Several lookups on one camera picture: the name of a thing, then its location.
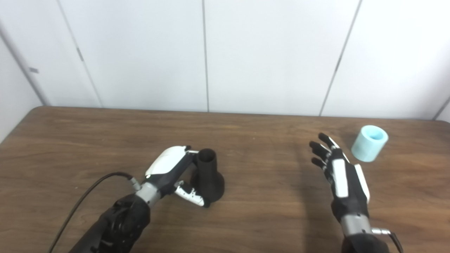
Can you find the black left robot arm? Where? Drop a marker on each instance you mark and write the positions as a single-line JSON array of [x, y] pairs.
[[119, 221]]

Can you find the white and black left hand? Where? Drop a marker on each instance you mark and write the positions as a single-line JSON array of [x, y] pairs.
[[165, 163]]

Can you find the small grey wall label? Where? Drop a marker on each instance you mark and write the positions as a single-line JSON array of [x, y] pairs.
[[33, 70]]

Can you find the black flared nozzle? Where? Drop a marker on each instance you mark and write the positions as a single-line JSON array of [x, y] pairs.
[[207, 175]]

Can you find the white wall corner trim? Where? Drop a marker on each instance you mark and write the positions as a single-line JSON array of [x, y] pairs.
[[39, 93]]

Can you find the white and black right hand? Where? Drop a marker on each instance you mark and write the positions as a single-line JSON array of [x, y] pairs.
[[348, 196]]

